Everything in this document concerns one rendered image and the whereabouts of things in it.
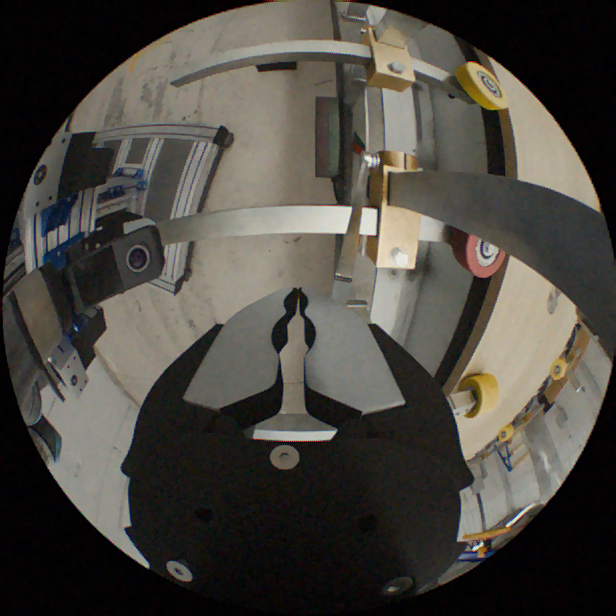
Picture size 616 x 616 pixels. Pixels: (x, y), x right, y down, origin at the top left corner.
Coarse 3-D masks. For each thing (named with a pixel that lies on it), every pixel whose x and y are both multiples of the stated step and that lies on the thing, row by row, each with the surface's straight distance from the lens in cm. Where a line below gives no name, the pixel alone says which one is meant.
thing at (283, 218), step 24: (192, 216) 27; (216, 216) 25; (240, 216) 25; (264, 216) 24; (288, 216) 24; (312, 216) 24; (336, 216) 24; (168, 240) 29; (192, 240) 27; (432, 240) 28
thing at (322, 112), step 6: (318, 102) 43; (324, 102) 43; (318, 108) 42; (324, 108) 42; (318, 114) 42; (324, 114) 42; (318, 120) 41; (324, 120) 42; (318, 126) 41; (324, 126) 41; (318, 132) 41; (324, 132) 41; (318, 138) 40; (324, 138) 40; (318, 144) 40; (324, 144) 40; (318, 150) 40; (324, 150) 40; (318, 156) 40; (324, 156) 40; (318, 162) 40; (324, 162) 40; (318, 168) 39; (324, 168) 39
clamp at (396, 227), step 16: (384, 160) 25; (400, 160) 25; (416, 160) 26; (384, 176) 24; (384, 192) 24; (384, 208) 24; (400, 208) 24; (384, 224) 24; (400, 224) 25; (416, 224) 26; (368, 240) 28; (384, 240) 24; (400, 240) 25; (416, 240) 26; (368, 256) 28; (384, 256) 25
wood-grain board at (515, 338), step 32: (512, 96) 43; (512, 128) 37; (544, 128) 52; (512, 160) 35; (544, 160) 45; (576, 160) 75; (576, 192) 67; (512, 288) 37; (544, 288) 49; (480, 320) 38; (512, 320) 42; (544, 320) 58; (576, 320) 106; (480, 352) 40; (512, 352) 52; (544, 352) 77; (448, 384) 46; (512, 384) 70; (480, 416) 74; (512, 416) 120; (480, 448) 149
